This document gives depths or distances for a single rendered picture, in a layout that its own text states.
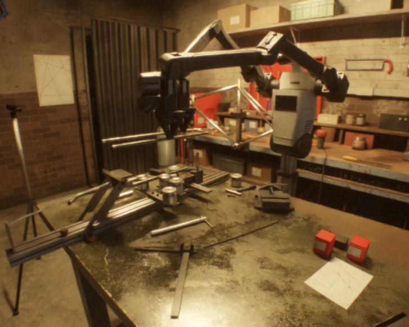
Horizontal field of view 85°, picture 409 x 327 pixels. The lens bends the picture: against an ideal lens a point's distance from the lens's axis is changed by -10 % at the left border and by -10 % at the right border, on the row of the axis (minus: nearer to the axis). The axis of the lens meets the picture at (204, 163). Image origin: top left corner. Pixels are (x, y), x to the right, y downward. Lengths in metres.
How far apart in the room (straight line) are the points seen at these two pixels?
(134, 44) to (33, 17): 1.20
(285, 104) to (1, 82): 2.94
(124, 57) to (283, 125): 2.48
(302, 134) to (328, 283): 0.96
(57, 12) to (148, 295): 3.42
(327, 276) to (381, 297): 0.12
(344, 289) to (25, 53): 3.45
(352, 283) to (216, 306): 0.33
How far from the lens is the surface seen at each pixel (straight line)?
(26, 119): 3.44
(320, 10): 2.62
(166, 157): 2.84
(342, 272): 0.72
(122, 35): 3.51
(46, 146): 3.52
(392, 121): 2.53
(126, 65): 3.45
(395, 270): 0.79
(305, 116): 1.43
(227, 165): 2.55
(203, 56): 0.87
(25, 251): 0.79
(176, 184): 0.94
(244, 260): 0.69
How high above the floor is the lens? 1.31
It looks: 17 degrees down
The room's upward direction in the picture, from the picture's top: straight up
